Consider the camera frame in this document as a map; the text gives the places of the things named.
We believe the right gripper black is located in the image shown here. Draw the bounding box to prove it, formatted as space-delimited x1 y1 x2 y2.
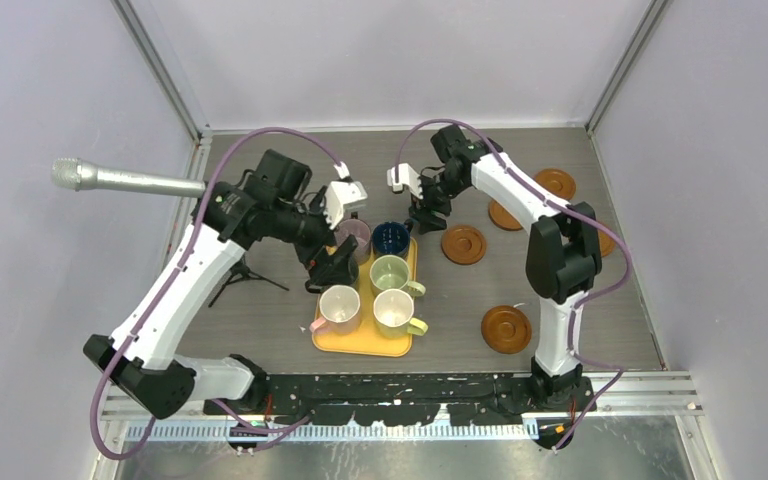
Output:
407 170 468 234

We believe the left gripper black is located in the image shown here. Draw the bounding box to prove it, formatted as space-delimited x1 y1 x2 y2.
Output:
272 189 359 286

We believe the brown wooden coaster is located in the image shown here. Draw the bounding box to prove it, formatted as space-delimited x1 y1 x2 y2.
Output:
488 200 523 231
598 228 617 258
480 305 533 354
534 168 577 200
441 225 487 265

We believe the navy blue mug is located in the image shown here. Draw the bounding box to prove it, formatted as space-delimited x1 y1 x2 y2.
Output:
371 222 412 259

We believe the yellow tray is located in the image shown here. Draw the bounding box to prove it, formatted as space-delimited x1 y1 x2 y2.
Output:
311 253 413 358

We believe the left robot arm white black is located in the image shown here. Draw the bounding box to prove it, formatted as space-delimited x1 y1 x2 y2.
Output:
83 149 368 419

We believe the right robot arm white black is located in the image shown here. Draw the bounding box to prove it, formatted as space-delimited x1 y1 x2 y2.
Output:
387 120 602 411

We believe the pink white mug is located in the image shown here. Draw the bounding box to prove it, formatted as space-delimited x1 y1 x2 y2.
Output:
310 285 361 335

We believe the mauve mug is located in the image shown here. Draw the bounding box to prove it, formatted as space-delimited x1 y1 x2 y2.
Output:
335 218 372 265

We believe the light green mug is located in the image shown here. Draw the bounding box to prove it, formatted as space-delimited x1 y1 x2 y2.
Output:
369 255 426 297

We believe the cream yellow mug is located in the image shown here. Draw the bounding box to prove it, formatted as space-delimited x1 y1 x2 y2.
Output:
373 289 429 339

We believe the black microphone tripod stand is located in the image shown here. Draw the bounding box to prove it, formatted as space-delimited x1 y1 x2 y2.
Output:
207 259 289 308

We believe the silver microphone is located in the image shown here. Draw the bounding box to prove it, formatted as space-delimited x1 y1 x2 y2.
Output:
51 158 206 198

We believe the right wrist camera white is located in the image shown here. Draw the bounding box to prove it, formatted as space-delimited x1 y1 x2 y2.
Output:
386 163 423 199

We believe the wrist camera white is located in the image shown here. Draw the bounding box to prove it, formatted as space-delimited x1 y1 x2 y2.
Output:
324 181 368 230
386 163 423 199

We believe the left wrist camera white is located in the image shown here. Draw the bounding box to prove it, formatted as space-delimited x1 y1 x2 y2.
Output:
324 181 368 230

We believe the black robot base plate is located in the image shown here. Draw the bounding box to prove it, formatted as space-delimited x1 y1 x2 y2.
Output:
226 373 595 427

